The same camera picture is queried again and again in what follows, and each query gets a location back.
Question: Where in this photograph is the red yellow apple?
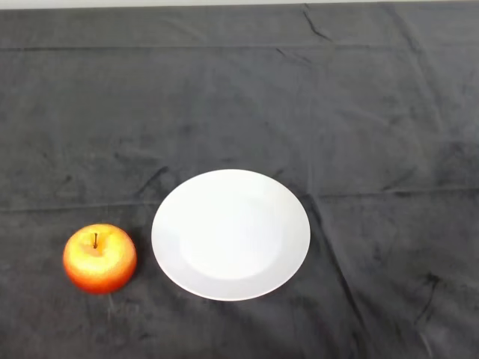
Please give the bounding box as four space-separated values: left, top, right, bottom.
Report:
62 223 138 295

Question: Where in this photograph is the black velvet table cloth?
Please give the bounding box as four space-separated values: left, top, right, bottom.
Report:
0 1 479 359

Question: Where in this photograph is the white round plate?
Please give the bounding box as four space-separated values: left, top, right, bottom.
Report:
150 168 311 301

